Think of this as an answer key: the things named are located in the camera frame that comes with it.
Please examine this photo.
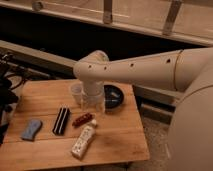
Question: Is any black cables and equipment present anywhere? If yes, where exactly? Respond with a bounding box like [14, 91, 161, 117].
[0, 51, 31, 146]

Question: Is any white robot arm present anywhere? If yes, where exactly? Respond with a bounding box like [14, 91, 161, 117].
[73, 47, 213, 171]

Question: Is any blue sponge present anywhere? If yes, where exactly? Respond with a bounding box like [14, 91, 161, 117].
[21, 119, 42, 141]

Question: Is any translucent plastic cup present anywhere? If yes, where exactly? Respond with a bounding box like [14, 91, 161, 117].
[70, 83, 82, 105]

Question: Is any black striped rectangular block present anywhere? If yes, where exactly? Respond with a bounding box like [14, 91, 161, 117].
[52, 108, 70, 135]

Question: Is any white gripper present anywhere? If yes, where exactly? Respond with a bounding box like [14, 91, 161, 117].
[81, 82, 105, 113]

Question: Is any black ceramic bowl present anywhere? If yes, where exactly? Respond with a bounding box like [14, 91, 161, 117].
[104, 84, 124, 109]

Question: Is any dark red small object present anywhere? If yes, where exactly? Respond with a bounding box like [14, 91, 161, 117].
[72, 113, 93, 127]

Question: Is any metal window frame rail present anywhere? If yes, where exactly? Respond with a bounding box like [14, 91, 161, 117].
[0, 0, 213, 46]

